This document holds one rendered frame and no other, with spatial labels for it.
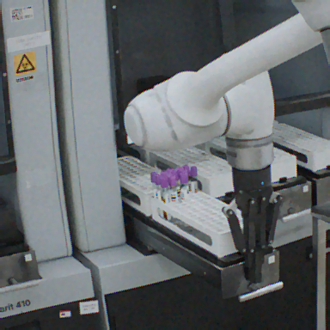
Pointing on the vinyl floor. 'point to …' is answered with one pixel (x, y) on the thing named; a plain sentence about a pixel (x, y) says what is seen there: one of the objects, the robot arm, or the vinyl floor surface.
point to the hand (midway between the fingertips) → (254, 265)
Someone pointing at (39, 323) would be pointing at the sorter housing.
